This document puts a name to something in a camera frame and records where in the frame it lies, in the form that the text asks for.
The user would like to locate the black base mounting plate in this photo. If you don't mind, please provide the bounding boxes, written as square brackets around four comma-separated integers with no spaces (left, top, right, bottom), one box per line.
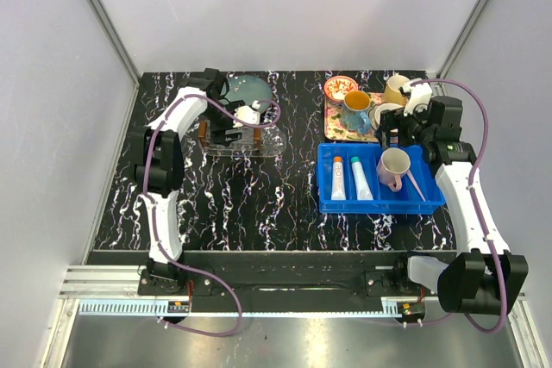
[138,251,432,313]

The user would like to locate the clear acrylic tray wooden handles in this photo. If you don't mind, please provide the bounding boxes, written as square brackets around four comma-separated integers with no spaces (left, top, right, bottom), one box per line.
[198,121,287,158]

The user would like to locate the blue mug orange interior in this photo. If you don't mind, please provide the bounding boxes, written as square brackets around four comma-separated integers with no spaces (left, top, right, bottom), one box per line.
[340,90,371,134]

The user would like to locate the aluminium rail frame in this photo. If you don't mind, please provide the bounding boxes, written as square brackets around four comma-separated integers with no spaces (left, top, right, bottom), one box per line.
[41,252,551,367]

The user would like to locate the white cream mug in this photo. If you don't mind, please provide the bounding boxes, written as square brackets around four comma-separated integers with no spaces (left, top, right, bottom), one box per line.
[372,103,402,131]

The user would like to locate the teal cap toothpaste tube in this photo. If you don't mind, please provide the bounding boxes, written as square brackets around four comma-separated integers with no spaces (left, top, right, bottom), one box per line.
[351,156,373,201]

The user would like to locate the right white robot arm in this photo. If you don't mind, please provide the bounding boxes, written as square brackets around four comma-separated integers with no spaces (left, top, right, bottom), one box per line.
[376,97,529,315]

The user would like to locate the orange cap toothpaste tube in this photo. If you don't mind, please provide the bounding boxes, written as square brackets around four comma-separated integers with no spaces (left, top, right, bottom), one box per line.
[330,156,346,200]

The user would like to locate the floral serving tray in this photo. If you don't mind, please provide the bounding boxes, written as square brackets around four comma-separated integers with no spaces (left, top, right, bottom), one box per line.
[323,98,377,143]

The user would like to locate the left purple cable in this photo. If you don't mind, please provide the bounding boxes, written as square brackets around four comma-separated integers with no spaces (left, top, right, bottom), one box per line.
[141,94,282,336]

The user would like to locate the purple cable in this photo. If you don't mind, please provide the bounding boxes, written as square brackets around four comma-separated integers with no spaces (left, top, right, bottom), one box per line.
[403,78,505,334]
[141,94,282,336]

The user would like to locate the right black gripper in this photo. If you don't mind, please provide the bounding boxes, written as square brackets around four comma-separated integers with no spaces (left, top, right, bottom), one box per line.
[374,98,435,150]

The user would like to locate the yellow mug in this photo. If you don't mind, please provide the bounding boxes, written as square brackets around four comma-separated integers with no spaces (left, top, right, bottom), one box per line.
[382,74,410,106]

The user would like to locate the teal ceramic plate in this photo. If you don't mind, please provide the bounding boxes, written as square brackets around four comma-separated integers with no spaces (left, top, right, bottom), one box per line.
[225,75,272,105]

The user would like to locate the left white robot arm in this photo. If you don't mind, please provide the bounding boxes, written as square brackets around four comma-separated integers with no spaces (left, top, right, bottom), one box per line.
[130,68,244,296]

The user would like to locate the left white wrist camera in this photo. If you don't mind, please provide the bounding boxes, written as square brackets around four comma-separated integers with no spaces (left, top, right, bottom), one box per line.
[233,100,260,128]

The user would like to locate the red patterned small bowl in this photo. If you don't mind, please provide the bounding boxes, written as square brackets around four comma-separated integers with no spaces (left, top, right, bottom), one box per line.
[323,76,358,103]

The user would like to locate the pink toothbrush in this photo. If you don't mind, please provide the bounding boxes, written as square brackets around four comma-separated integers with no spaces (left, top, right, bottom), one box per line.
[406,171,426,202]

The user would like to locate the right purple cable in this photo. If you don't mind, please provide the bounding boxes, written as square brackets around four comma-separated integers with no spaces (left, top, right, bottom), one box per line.
[403,78,505,334]

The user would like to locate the blue plastic bin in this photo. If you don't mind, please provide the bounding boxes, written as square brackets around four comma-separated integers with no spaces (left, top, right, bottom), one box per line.
[317,143,445,215]

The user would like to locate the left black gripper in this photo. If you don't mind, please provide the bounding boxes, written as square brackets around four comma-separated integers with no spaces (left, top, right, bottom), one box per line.
[202,101,245,147]

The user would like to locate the pink ceramic mug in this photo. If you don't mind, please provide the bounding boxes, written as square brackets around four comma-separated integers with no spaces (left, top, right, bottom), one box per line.
[377,147,411,192]

